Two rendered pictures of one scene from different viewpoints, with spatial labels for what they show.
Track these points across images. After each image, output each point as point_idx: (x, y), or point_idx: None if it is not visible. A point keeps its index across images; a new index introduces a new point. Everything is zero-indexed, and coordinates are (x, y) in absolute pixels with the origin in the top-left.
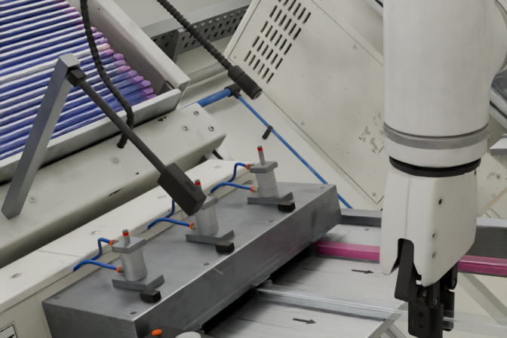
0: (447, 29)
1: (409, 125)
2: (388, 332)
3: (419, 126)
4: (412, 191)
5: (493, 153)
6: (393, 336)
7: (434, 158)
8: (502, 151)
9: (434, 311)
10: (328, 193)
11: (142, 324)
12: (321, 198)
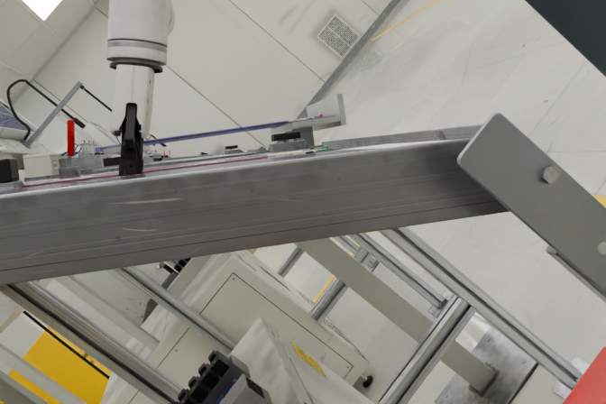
0: None
1: (133, 33)
2: (36, 285)
3: (141, 33)
4: (135, 72)
5: (105, 152)
6: (41, 288)
7: (148, 54)
8: (112, 150)
9: (137, 164)
10: (9, 157)
11: None
12: (6, 157)
